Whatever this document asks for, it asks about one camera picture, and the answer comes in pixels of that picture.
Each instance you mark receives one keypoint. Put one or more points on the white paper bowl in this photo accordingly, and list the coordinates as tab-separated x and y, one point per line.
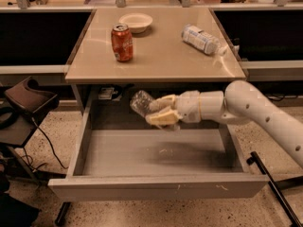
136	22

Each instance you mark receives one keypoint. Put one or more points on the black cabinet foot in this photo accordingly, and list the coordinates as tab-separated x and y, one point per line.
60	219

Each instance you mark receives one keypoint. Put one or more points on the dark brown side stand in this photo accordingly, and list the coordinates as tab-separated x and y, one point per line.
25	107

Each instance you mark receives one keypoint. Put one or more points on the white power socket box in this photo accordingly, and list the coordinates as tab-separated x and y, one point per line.
105	93

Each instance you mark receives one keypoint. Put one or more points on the orange soda can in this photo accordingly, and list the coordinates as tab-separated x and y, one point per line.
122	42

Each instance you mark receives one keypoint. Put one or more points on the grey open top drawer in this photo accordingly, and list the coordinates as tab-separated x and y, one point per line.
118	157

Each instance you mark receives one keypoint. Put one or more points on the clear plastic water bottle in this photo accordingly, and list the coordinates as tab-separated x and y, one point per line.
140	104

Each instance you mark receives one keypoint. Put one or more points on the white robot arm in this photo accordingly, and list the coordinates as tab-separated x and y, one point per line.
239	103

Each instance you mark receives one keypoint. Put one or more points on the grey cabinet with beige top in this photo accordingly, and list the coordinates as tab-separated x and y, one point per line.
160	55

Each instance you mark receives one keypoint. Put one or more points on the black floor bar right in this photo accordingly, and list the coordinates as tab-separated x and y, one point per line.
277	188

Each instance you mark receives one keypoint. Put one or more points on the white labelled water bottle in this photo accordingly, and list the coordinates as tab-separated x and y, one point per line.
202	41

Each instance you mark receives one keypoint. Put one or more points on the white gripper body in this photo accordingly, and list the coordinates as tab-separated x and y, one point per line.
187	106

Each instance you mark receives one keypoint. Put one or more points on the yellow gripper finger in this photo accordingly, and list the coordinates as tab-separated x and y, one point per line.
162	102
165	117

